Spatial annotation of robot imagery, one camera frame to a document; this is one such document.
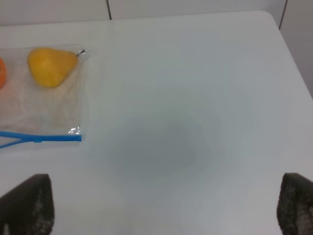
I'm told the clear blue-zip file bag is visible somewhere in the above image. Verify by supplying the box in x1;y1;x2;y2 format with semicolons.
0;45;89;148

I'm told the yellow pear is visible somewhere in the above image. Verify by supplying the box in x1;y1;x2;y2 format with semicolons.
27;47;84;88

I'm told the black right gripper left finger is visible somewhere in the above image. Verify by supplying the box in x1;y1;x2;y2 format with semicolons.
0;174;55;235

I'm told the orange fruit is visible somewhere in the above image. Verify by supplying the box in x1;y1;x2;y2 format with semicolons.
0;58;7;88

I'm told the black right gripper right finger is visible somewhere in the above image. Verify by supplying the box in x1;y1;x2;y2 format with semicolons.
276;173;313;235

